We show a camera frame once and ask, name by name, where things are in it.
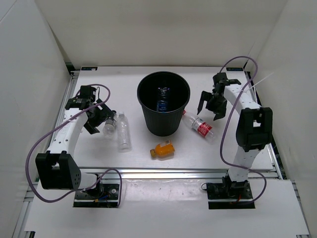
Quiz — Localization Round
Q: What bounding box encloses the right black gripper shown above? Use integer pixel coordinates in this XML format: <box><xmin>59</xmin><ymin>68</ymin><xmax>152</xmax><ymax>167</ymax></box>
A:
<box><xmin>198</xmin><ymin>91</ymin><xmax>227</xmax><ymax>121</ymax></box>

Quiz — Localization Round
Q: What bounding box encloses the black label clear bottle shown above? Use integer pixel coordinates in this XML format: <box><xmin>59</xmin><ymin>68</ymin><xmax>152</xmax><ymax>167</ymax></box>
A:
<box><xmin>103</xmin><ymin>110</ymin><xmax>116</xmax><ymax>138</ymax></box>

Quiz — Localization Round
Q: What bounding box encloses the red label water bottle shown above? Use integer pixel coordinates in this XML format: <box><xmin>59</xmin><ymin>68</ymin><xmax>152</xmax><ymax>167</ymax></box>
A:
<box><xmin>182</xmin><ymin>110</ymin><xmax>215</xmax><ymax>143</ymax></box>

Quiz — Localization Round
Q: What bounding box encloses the blue label water bottle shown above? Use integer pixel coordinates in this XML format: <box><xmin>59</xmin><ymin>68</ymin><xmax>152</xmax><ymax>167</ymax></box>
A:
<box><xmin>157</xmin><ymin>87</ymin><xmax>170</xmax><ymax>112</ymax></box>

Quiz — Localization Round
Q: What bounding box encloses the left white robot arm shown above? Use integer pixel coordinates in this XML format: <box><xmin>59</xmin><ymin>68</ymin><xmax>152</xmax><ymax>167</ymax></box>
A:
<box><xmin>35</xmin><ymin>84</ymin><xmax>113</xmax><ymax>198</ymax></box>

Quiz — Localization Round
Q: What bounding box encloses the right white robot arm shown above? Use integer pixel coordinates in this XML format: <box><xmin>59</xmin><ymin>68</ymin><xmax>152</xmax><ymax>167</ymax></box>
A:
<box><xmin>198</xmin><ymin>72</ymin><xmax>273</xmax><ymax>198</ymax></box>

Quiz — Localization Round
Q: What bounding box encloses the black plastic waste bin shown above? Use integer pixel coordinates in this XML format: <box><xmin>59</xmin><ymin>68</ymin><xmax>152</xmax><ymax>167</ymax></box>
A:
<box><xmin>137</xmin><ymin>71</ymin><xmax>191</xmax><ymax>137</ymax></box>

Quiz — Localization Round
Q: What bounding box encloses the clear bottle white cap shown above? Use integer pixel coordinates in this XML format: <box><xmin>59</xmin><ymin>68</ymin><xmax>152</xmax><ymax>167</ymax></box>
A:
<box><xmin>117</xmin><ymin>112</ymin><xmax>132</xmax><ymax>152</ymax></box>

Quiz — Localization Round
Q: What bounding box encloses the orange juice bottle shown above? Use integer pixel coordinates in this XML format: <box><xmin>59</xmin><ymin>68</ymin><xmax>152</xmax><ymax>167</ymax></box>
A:
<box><xmin>150</xmin><ymin>140</ymin><xmax>175</xmax><ymax>158</ymax></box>

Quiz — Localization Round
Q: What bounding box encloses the aluminium front rail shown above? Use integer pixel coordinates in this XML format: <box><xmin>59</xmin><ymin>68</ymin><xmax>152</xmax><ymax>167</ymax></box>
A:
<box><xmin>80</xmin><ymin>167</ymin><xmax>283</xmax><ymax>179</ymax></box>

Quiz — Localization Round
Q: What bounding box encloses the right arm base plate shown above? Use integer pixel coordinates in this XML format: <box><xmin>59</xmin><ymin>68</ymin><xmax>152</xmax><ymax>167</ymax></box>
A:
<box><xmin>201</xmin><ymin>182</ymin><xmax>255</xmax><ymax>210</ymax></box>

